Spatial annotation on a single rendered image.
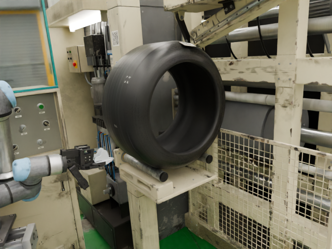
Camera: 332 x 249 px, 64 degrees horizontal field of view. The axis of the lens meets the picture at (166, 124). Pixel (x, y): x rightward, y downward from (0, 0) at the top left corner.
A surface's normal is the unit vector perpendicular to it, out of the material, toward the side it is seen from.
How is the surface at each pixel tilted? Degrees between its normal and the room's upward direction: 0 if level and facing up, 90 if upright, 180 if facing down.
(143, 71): 61
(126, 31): 90
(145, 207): 90
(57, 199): 90
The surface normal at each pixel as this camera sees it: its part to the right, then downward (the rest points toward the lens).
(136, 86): -0.14, -0.09
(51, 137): 0.60, 0.17
